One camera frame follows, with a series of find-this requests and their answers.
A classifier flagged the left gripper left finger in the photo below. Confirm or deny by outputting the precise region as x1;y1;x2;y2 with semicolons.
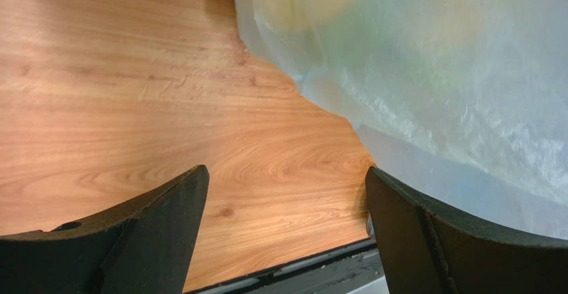
1;165;209;293

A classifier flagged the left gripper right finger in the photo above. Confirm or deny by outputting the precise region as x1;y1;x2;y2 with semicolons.
365;167;567;293

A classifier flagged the light blue plastic bag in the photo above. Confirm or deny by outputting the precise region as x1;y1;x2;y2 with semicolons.
235;0;567;239

